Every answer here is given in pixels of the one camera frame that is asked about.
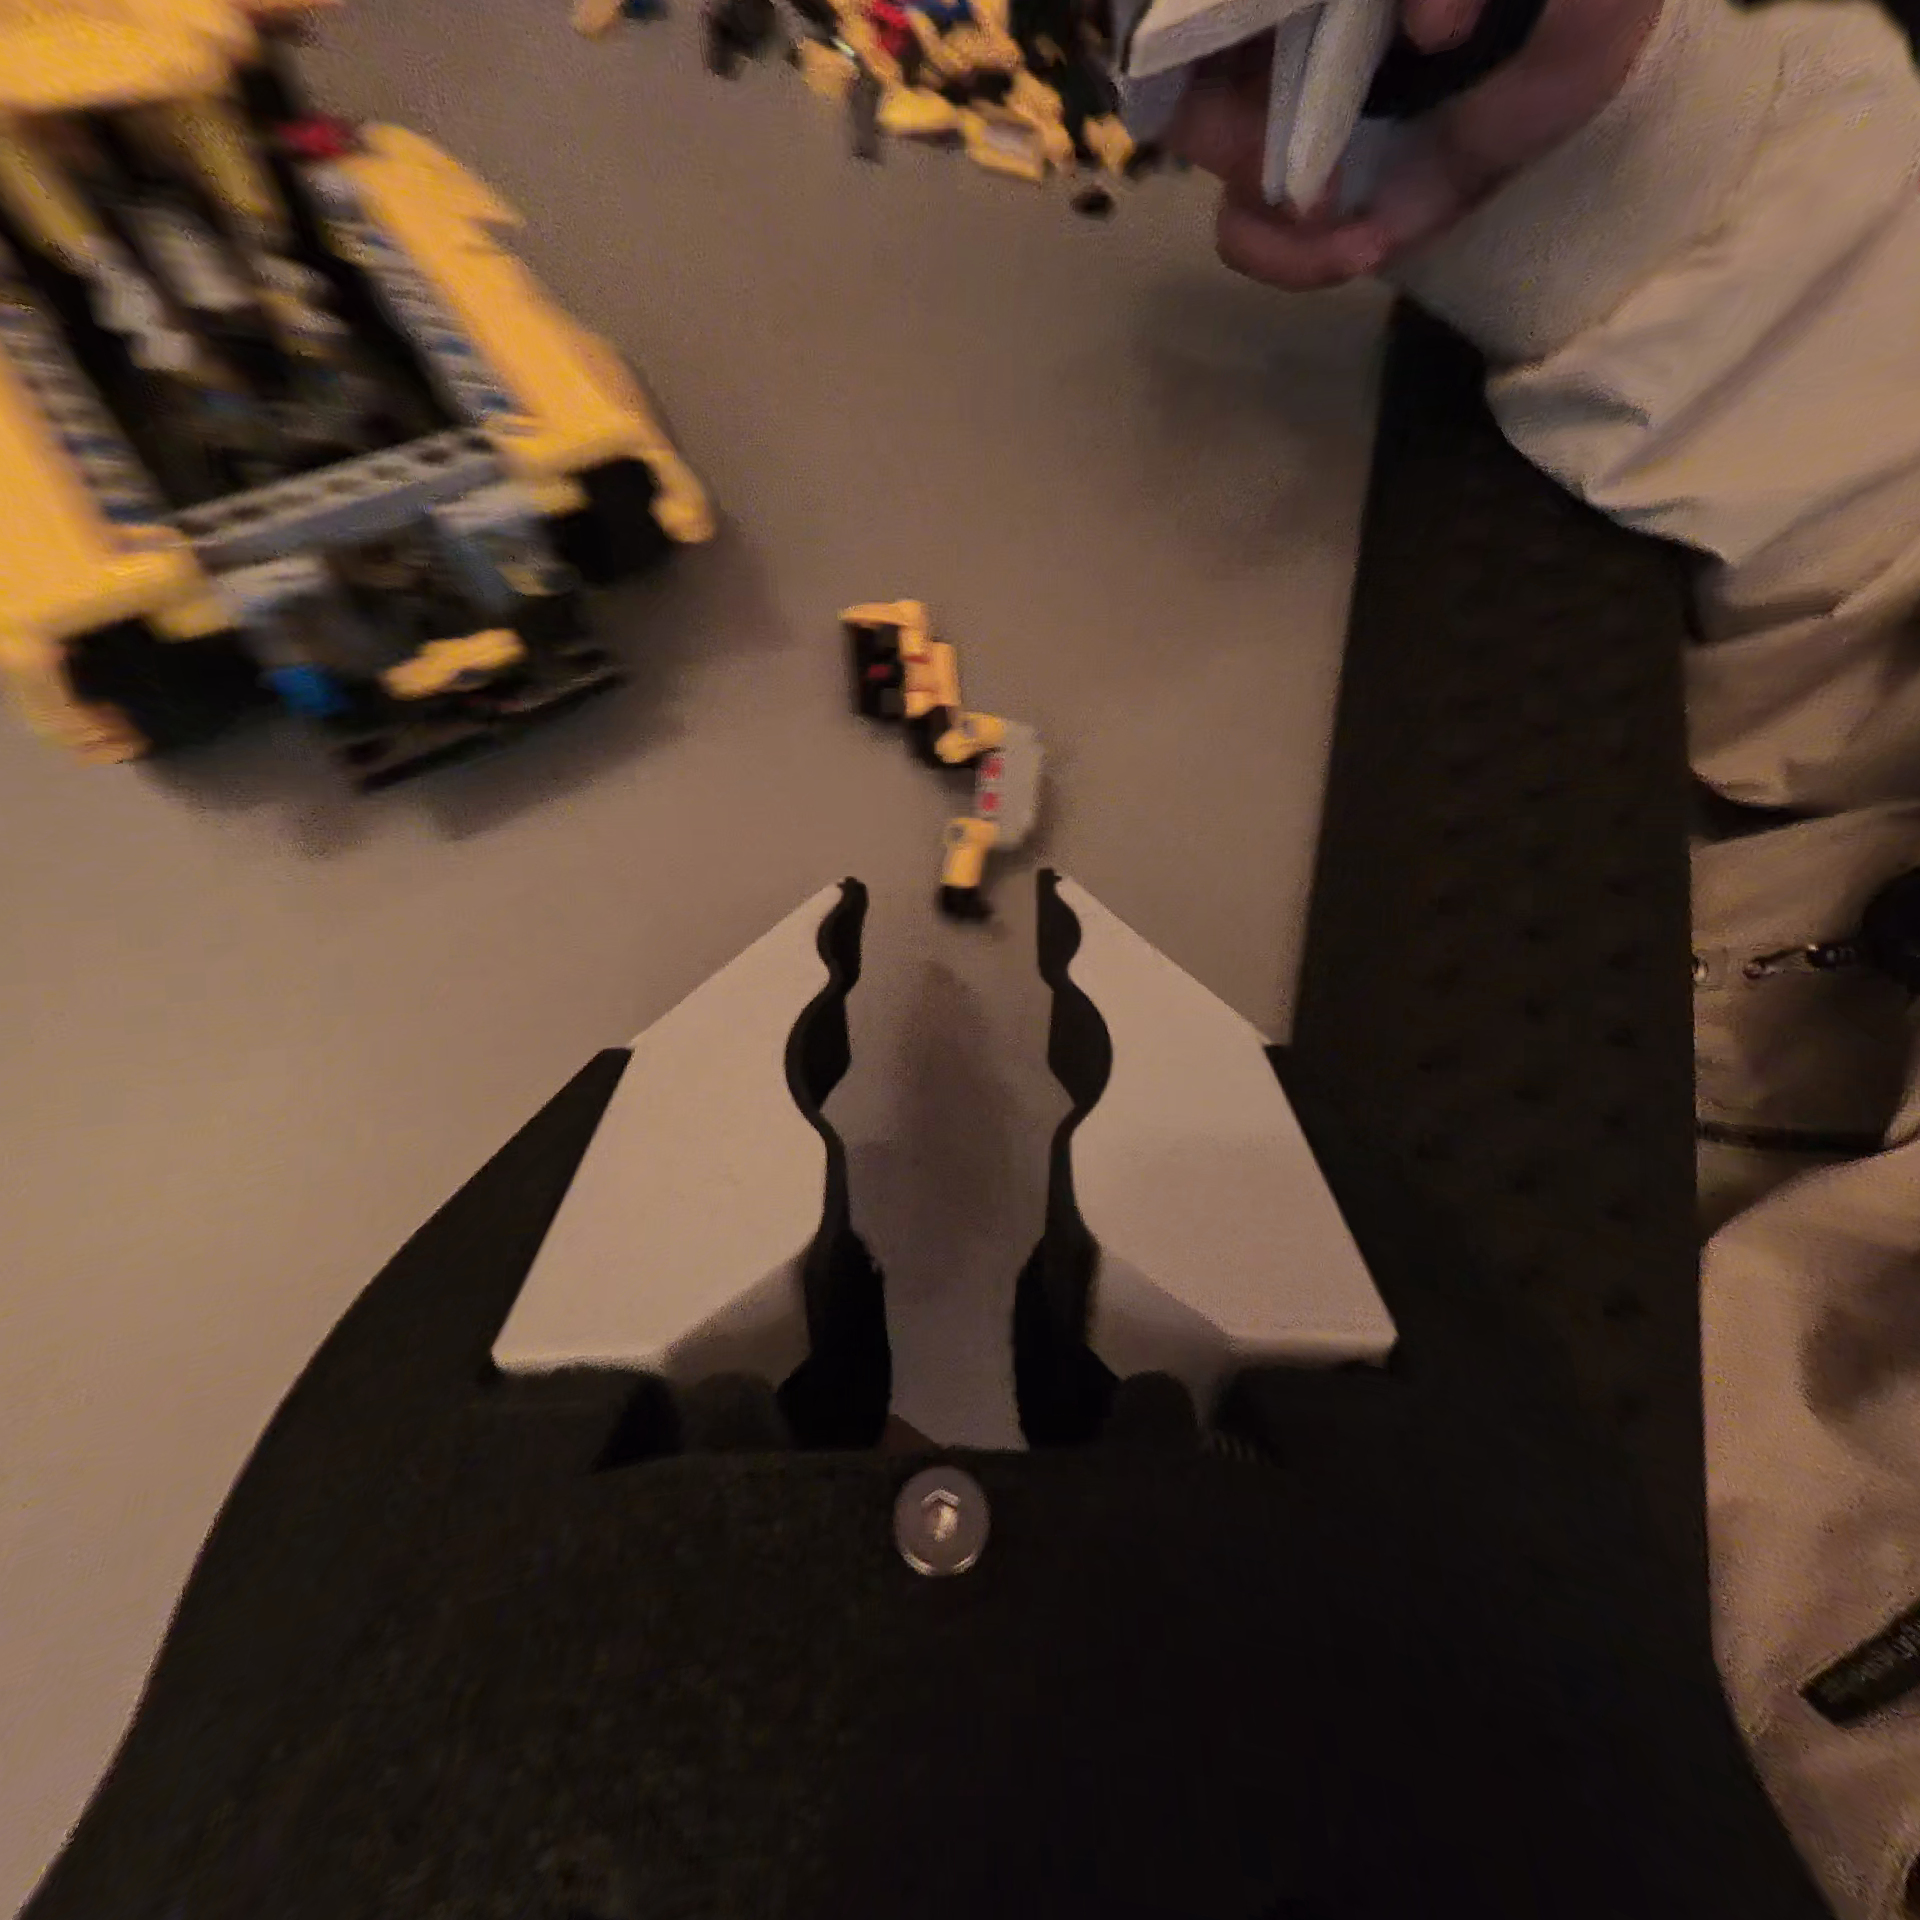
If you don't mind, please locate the person's right hand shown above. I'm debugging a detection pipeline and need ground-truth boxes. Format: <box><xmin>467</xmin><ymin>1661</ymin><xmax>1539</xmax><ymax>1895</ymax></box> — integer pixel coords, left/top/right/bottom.
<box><xmin>1162</xmin><ymin>0</ymin><xmax>1665</xmax><ymax>294</ymax></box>

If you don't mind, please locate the black perforated edge pad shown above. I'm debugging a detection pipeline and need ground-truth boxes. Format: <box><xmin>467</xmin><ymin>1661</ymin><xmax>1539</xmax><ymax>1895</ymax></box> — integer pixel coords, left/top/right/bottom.
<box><xmin>1290</xmin><ymin>299</ymin><xmax>1713</xmax><ymax>1502</ymax></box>

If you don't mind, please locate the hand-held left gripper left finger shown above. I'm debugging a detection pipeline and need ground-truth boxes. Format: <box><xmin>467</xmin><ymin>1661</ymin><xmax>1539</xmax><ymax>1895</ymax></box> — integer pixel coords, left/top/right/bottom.
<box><xmin>491</xmin><ymin>878</ymin><xmax>896</xmax><ymax>1448</ymax></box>

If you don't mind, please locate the person's beige jacket torso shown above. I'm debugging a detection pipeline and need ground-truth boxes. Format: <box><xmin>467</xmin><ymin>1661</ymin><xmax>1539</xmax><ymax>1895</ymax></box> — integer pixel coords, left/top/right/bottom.
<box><xmin>1680</xmin><ymin>570</ymin><xmax>1920</xmax><ymax>1920</ymax></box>

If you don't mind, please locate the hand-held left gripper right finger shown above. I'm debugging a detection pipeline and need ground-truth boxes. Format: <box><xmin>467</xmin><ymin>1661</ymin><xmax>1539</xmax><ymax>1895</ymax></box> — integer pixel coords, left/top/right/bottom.
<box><xmin>1016</xmin><ymin>867</ymin><xmax>1402</xmax><ymax>1448</ymax></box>

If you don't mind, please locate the yellow toy brick car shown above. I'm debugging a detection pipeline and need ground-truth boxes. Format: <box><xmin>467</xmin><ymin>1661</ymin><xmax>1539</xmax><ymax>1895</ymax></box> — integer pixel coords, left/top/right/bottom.
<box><xmin>0</xmin><ymin>0</ymin><xmax>721</xmax><ymax>789</ymax></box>

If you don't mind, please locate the person's right forearm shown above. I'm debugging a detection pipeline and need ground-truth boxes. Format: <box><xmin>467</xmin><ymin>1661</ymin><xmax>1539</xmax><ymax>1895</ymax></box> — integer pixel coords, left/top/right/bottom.
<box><xmin>1380</xmin><ymin>0</ymin><xmax>1920</xmax><ymax>600</ymax></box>

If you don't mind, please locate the small yellow brick assembly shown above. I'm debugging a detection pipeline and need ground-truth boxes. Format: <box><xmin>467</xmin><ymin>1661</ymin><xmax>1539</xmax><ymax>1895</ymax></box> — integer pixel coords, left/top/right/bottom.
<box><xmin>837</xmin><ymin>596</ymin><xmax>1049</xmax><ymax>920</ymax></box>

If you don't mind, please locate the pile of yellow black bricks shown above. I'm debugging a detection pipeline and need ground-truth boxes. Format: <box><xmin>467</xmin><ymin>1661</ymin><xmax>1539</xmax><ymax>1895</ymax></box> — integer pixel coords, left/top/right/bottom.
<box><xmin>570</xmin><ymin>0</ymin><xmax>1144</xmax><ymax>220</ymax></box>

